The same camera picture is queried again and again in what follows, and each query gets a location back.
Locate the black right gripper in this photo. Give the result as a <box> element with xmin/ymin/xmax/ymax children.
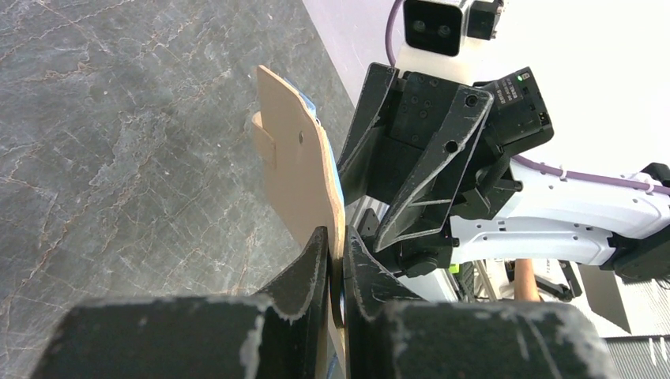
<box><xmin>337</xmin><ymin>63</ymin><xmax>554</xmax><ymax>253</ymax></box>

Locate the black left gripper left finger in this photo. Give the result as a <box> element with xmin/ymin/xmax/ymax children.
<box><xmin>33</xmin><ymin>227</ymin><xmax>329</xmax><ymax>378</ymax></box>

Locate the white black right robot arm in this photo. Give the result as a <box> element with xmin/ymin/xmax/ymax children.
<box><xmin>338</xmin><ymin>63</ymin><xmax>669</xmax><ymax>378</ymax></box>

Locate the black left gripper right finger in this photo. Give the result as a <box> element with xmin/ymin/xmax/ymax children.
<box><xmin>343</xmin><ymin>228</ymin><xmax>619</xmax><ymax>378</ymax></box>

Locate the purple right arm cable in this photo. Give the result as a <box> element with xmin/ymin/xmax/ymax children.
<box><xmin>384</xmin><ymin>0</ymin><xmax>670</xmax><ymax>197</ymax></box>

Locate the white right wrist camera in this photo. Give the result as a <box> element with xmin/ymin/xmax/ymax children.
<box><xmin>385</xmin><ymin>1</ymin><xmax>506</xmax><ymax>84</ymax></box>

